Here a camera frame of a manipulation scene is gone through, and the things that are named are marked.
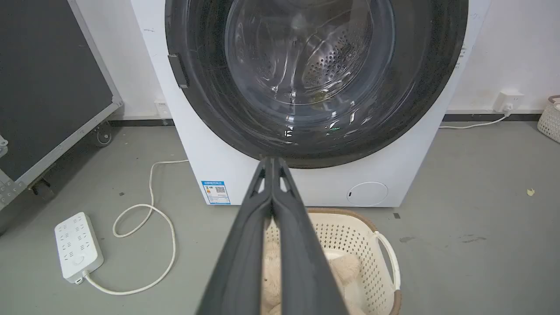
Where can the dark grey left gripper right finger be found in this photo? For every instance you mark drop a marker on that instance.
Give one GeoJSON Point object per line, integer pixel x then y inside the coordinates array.
{"type": "Point", "coordinates": [306, 267]}

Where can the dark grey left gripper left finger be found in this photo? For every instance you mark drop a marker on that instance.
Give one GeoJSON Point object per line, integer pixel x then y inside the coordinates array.
{"type": "Point", "coordinates": [238, 262]}

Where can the white front-load washing machine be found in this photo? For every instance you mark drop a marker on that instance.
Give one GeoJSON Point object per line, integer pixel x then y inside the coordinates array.
{"type": "Point", "coordinates": [218, 148]}

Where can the round dark glass washer door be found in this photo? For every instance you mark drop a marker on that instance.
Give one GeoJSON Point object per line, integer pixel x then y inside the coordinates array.
{"type": "Point", "coordinates": [210, 92]}

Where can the cream plush toy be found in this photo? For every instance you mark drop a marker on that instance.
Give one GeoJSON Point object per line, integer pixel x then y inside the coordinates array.
{"type": "Point", "coordinates": [345, 267]}

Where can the white perforated laundry basket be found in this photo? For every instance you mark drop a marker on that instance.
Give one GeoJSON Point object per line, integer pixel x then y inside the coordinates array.
{"type": "Point", "coordinates": [372, 249]}

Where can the white power strip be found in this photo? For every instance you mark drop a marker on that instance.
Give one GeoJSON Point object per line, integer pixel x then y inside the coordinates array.
{"type": "Point", "coordinates": [78, 246]}

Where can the black flight case on wheels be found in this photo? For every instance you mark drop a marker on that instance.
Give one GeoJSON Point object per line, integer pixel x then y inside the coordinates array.
{"type": "Point", "coordinates": [43, 87]}

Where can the white woven basket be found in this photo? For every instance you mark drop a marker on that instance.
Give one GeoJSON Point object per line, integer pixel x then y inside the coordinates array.
{"type": "Point", "coordinates": [550, 120]}

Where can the white wall outlet plate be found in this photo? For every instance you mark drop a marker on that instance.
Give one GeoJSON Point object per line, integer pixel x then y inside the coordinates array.
{"type": "Point", "coordinates": [162, 108]}

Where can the white wall socket with plug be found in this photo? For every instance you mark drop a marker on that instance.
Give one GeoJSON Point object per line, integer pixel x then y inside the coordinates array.
{"type": "Point", "coordinates": [507, 101]}

